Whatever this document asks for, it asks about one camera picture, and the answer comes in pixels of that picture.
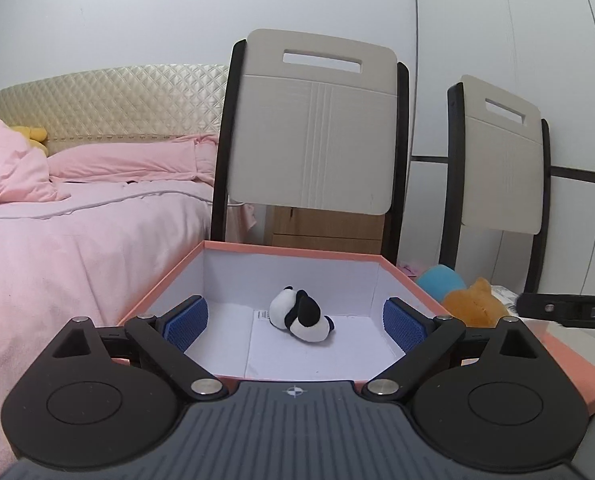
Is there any wooden bedside drawer cabinet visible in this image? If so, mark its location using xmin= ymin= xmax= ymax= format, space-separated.
xmin=265 ymin=206 xmax=384 ymax=255

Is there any panda plush toy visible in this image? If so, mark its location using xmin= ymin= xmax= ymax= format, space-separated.
xmin=268 ymin=286 xmax=335 ymax=344

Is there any beige folding chair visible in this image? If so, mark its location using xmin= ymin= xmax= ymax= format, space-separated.
xmin=210 ymin=28 xmax=410 ymax=263
xmin=439 ymin=75 xmax=551 ymax=292

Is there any white labelled cardboard box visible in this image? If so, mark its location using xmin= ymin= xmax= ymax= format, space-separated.
xmin=491 ymin=285 xmax=519 ymax=312

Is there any pink bed with bedding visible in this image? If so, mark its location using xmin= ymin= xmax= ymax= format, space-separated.
xmin=0 ymin=119 xmax=212 ymax=474

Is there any brown bear plush toy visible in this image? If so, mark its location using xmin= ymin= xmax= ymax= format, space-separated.
xmin=416 ymin=264 xmax=509 ymax=328

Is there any right beige folding chair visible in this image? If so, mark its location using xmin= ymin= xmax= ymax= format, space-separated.
xmin=439 ymin=75 xmax=551 ymax=292

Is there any yellow plush on bed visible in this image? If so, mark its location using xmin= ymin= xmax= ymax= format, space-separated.
xmin=11 ymin=126 xmax=49 ymax=156

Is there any left beige folding chair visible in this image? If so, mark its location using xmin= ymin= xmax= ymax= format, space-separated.
xmin=210 ymin=28 xmax=410 ymax=263

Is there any pink pillow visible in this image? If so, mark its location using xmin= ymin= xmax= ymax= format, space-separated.
xmin=48 ymin=133 xmax=218 ymax=185

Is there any orange shoe box base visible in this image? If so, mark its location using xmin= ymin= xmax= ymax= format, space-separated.
xmin=112 ymin=239 xmax=595 ymax=413

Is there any small pink carton box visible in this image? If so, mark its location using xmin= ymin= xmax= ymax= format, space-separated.
xmin=397 ymin=261 xmax=427 ymax=281

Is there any beige quilted headboard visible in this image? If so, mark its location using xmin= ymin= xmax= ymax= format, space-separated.
xmin=0 ymin=64 xmax=229 ymax=154

